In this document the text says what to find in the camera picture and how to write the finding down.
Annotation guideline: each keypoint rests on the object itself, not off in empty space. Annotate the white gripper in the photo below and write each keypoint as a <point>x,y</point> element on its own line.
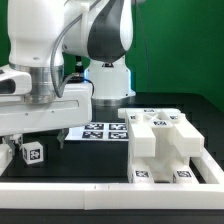
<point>73,109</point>

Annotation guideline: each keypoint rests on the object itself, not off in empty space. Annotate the white tagged cube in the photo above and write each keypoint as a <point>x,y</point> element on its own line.
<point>18,140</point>
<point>32,152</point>

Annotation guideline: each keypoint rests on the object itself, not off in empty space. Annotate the white chair back frame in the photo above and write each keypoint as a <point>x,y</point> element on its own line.
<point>155,131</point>

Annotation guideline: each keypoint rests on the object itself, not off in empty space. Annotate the white chair seat with pegs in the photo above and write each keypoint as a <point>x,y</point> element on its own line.
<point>161,166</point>

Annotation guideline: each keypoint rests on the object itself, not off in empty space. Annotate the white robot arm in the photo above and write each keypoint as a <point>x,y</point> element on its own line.
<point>35,95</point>

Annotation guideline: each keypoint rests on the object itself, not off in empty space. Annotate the white marker sheet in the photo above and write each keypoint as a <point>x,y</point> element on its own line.
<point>98,131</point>

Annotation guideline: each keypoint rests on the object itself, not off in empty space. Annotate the white left border rail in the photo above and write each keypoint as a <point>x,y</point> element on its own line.
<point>5,157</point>

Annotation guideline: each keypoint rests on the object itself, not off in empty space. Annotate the white border rail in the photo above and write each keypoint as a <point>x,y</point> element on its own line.
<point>5,157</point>
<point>111,196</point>
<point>208,168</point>

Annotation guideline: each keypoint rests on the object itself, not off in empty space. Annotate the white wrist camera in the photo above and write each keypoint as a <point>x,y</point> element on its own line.
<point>13,82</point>

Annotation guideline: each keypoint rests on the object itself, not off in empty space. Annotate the white front border rail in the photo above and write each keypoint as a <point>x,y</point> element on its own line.
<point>111,196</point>

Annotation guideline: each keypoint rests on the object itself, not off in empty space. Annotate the white right border rail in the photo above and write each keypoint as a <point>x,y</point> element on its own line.
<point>208,168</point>

